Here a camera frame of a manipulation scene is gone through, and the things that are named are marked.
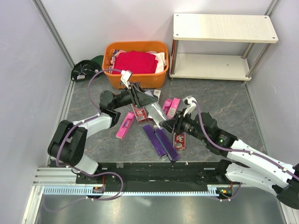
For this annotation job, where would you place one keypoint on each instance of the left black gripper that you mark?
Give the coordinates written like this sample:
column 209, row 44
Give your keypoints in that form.
column 142, row 98

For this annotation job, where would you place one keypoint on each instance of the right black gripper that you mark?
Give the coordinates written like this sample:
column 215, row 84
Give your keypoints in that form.
column 169, row 124

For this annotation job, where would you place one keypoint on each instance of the red 3d toothpaste box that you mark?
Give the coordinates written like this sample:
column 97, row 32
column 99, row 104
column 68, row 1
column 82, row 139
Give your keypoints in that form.
column 140, row 114
column 179, row 141

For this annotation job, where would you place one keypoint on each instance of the silver-sided red toothpaste box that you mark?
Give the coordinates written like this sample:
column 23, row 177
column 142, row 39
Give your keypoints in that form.
column 155, row 112

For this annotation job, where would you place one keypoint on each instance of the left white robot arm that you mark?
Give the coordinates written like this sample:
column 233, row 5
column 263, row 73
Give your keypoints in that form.
column 68, row 143

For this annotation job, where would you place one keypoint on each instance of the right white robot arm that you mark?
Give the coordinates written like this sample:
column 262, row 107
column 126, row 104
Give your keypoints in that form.
column 241, row 162

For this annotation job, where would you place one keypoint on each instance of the white two-tier shelf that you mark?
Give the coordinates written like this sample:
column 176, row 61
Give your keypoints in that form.
column 256, row 30

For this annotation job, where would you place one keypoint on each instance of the pink labelled toothpaste box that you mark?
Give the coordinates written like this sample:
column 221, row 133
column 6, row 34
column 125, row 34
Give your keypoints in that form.
column 173, row 108

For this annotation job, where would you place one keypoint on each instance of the pink open toothpaste box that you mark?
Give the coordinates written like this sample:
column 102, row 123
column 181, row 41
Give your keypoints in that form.
column 166, row 106

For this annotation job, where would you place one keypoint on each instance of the orange plastic basket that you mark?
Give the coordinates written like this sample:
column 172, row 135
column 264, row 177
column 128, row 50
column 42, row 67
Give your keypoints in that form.
column 144, row 80

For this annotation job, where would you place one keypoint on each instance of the purple toothpaste box left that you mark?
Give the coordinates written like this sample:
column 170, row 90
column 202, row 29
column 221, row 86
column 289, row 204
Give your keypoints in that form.
column 154, row 140

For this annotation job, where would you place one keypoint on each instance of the purple toothpaste box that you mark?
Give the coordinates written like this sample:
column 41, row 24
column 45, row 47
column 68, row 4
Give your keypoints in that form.
column 167, row 145
column 154, row 140

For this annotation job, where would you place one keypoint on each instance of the red folded cloth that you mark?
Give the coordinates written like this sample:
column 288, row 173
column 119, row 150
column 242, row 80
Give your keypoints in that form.
column 136, row 62

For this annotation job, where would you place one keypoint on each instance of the purple toothpaste box right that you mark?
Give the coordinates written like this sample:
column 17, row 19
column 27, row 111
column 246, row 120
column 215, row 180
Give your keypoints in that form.
column 167, row 145

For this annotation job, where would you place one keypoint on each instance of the pink toothpaste box left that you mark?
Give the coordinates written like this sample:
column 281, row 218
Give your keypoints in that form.
column 125, row 126

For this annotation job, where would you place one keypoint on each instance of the dark green cap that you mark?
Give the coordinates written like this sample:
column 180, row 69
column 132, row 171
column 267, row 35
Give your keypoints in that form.
column 85, row 69

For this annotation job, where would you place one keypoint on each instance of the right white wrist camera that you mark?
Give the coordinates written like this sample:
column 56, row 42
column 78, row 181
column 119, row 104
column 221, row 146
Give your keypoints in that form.
column 190, row 103

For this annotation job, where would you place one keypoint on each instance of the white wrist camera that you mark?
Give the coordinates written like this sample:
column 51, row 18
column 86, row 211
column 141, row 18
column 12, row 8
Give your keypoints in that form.
column 190, row 103
column 125, row 76

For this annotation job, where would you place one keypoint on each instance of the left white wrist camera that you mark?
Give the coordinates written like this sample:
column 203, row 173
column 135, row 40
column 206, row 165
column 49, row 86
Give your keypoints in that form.
column 125, row 76

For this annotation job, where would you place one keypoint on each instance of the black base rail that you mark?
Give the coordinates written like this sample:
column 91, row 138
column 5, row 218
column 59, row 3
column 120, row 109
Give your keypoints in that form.
column 200, row 173

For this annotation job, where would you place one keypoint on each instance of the blue slotted cable duct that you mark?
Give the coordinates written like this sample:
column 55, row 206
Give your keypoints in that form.
column 96, row 191

